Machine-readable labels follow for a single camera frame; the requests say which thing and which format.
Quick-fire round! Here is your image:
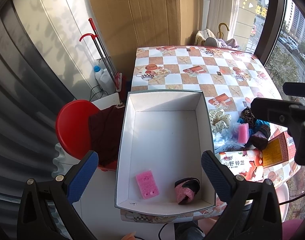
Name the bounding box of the cream polka dot scrunchie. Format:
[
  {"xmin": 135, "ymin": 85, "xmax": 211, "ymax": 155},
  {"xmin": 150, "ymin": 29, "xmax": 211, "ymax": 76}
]
[{"xmin": 208, "ymin": 108, "xmax": 232, "ymax": 134}]

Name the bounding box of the dark maroon knitted scrunchie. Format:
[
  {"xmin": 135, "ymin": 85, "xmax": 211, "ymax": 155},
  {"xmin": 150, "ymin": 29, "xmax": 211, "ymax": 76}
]
[{"xmin": 248, "ymin": 124, "xmax": 271, "ymax": 151}]

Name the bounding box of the blue cloth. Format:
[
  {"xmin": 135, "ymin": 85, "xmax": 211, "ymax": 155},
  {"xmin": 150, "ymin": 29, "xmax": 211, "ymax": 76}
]
[{"xmin": 237, "ymin": 118, "xmax": 271, "ymax": 138}]

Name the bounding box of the black cable on floor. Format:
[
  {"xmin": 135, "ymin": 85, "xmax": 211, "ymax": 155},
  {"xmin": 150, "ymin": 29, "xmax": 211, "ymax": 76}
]
[{"xmin": 89, "ymin": 84, "xmax": 110, "ymax": 102}]

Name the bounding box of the red handled mop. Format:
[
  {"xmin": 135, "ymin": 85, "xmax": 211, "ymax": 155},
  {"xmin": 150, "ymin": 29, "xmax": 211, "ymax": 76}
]
[{"xmin": 79, "ymin": 18, "xmax": 122, "ymax": 93}]

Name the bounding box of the leopard print scrunchie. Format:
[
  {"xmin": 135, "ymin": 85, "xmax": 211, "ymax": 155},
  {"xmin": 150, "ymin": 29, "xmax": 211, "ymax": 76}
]
[{"xmin": 239, "ymin": 107, "xmax": 257, "ymax": 127}]

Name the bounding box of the tissue pack with red print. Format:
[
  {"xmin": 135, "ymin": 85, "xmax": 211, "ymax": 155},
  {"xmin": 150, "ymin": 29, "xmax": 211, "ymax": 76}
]
[{"xmin": 215, "ymin": 150, "xmax": 264, "ymax": 181}]

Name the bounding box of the white plastic jug blue cap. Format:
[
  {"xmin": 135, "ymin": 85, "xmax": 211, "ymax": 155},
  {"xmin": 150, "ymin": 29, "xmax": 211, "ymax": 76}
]
[{"xmin": 93, "ymin": 66, "xmax": 116, "ymax": 95}]

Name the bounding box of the white open cardboard box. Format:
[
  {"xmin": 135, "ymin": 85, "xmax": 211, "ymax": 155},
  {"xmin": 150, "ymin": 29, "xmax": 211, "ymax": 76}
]
[{"xmin": 115, "ymin": 89, "xmax": 216, "ymax": 217}]

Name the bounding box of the orange yellow paper box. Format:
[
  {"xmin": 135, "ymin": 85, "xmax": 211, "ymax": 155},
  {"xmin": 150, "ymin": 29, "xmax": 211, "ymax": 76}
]
[{"xmin": 262, "ymin": 131, "xmax": 296, "ymax": 167}]

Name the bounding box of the red plastic chair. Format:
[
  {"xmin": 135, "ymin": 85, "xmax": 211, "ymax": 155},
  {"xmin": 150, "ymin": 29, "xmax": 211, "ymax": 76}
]
[{"xmin": 55, "ymin": 99, "xmax": 119, "ymax": 172}]

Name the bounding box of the pink sponge block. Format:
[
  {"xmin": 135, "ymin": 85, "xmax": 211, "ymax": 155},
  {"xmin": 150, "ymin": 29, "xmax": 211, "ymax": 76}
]
[
  {"xmin": 238, "ymin": 123, "xmax": 249, "ymax": 144},
  {"xmin": 135, "ymin": 170, "xmax": 159, "ymax": 199}
]

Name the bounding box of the light blue fluffy toy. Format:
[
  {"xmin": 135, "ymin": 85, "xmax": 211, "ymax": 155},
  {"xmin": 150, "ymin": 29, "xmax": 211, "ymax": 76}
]
[{"xmin": 213, "ymin": 123, "xmax": 245, "ymax": 154}]

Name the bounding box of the umbrella with yellow handle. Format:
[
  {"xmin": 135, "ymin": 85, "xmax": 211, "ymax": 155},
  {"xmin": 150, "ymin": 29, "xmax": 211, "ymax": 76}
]
[{"xmin": 216, "ymin": 22, "xmax": 229, "ymax": 39}]

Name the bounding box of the large brown cardboard sheet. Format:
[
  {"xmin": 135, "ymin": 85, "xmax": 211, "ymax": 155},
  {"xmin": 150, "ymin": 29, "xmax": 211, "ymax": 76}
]
[{"xmin": 89, "ymin": 0, "xmax": 203, "ymax": 79}]

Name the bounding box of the pile of clothes by window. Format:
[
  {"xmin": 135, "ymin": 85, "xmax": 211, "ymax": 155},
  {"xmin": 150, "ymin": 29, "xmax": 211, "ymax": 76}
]
[{"xmin": 194, "ymin": 29, "xmax": 240, "ymax": 50}]

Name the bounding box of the checkered printed tablecloth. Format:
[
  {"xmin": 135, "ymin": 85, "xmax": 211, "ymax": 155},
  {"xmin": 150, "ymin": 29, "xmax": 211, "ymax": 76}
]
[{"xmin": 121, "ymin": 46, "xmax": 300, "ymax": 224}]

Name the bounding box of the dark red cloth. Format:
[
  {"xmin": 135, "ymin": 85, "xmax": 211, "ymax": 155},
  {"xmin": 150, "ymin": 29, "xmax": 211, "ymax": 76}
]
[{"xmin": 88, "ymin": 105, "xmax": 125, "ymax": 167}]

